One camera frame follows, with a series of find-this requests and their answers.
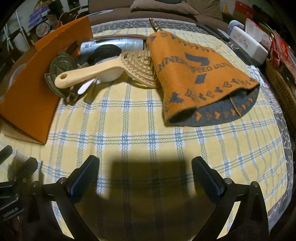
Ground black headband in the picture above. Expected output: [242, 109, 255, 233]
[76, 45, 122, 66]

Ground beige plastic hairbrush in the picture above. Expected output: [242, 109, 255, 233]
[54, 50, 160, 90]

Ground white metal rack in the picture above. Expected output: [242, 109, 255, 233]
[4, 23, 26, 48]

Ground green leaf-shaped dish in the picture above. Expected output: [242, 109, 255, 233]
[44, 52, 79, 99]

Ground yellow plaid tablecloth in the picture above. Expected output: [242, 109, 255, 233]
[0, 27, 287, 241]

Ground black remote control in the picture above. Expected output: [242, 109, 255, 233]
[196, 23, 231, 42]

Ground pale blue spray can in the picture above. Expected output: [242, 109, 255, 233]
[80, 38, 148, 55]

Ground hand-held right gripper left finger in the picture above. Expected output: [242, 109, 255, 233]
[28, 155, 104, 241]

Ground orange cardboard box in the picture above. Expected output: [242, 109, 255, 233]
[0, 16, 94, 145]

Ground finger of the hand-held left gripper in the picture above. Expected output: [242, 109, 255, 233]
[6, 157, 39, 184]
[0, 145, 14, 165]

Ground orange and grey knit hat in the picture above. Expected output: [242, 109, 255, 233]
[146, 31, 261, 127]

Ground round printed tin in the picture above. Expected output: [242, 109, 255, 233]
[36, 22, 51, 34]

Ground red snack packets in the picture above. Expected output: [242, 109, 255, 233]
[270, 35, 296, 70]

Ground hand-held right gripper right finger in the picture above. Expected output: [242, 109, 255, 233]
[191, 156, 271, 241]

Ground red shoe box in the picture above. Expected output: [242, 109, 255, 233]
[235, 0, 258, 18]

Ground brown cushion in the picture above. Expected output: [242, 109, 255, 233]
[130, 0, 199, 16]

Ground white tissue box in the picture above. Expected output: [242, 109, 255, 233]
[229, 26, 269, 66]

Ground stack of blue boxes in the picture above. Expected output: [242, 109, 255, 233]
[30, 5, 54, 22]

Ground wicker basket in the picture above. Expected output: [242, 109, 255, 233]
[265, 58, 296, 130]

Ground white round container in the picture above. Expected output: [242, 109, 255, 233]
[94, 61, 124, 82]

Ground brown sofa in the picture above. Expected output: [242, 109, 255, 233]
[88, 0, 229, 26]

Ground metal hair clip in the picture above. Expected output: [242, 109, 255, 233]
[149, 18, 163, 32]

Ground white plastic bag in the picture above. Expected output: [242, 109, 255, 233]
[245, 19, 269, 42]

